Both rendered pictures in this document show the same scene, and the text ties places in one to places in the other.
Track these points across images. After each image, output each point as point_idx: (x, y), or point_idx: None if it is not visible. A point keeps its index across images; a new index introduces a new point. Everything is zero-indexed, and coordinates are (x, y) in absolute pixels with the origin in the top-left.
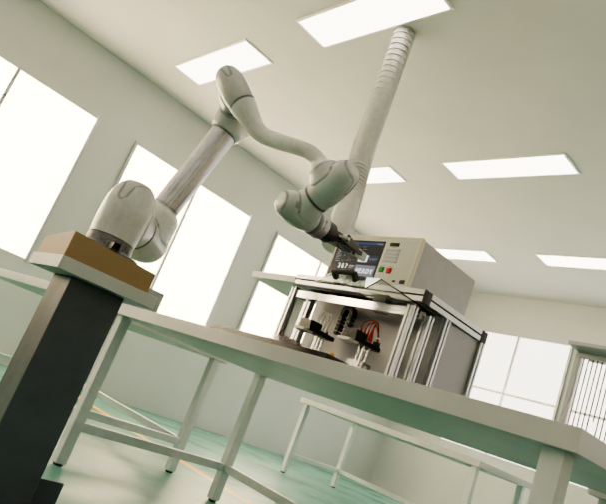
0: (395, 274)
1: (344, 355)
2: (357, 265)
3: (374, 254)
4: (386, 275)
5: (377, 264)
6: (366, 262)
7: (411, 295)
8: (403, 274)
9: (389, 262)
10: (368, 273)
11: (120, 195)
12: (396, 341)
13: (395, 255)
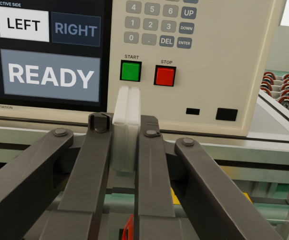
0: (195, 89)
1: (41, 220)
2: (10, 54)
3: (74, 7)
4: (159, 93)
5: (106, 51)
6: (49, 42)
7: None
8: (228, 89)
9: (158, 44)
10: (78, 85)
11: None
12: None
13: (178, 16)
